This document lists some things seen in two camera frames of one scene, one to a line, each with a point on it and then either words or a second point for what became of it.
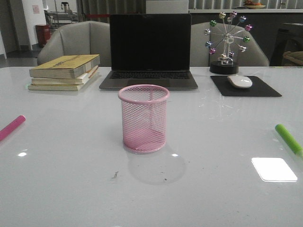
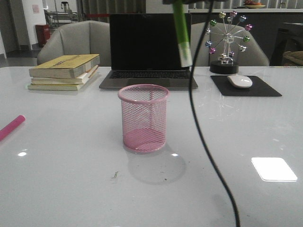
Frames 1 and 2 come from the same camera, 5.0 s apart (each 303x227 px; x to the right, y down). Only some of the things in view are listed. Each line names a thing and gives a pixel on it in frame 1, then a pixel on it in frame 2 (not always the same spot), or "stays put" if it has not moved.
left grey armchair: x=77 y=38 stays put
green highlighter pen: x=297 y=148 to x=182 y=34
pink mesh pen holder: x=144 y=108 stays put
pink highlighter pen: x=11 y=126 stays put
